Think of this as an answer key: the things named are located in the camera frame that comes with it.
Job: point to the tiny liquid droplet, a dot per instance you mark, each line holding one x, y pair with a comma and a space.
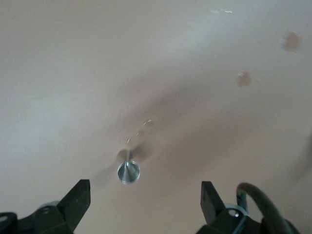
148, 123
128, 141
141, 132

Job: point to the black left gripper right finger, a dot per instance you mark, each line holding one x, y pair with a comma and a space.
212, 209

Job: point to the small brown liquid puddle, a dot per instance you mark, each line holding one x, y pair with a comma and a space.
243, 79

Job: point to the brown table cover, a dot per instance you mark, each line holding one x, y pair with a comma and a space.
73, 73

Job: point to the large brown liquid puddle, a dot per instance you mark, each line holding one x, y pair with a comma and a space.
291, 40

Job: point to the steel double jigger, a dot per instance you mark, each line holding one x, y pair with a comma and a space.
128, 174

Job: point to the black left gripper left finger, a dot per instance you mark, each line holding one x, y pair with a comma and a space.
73, 207

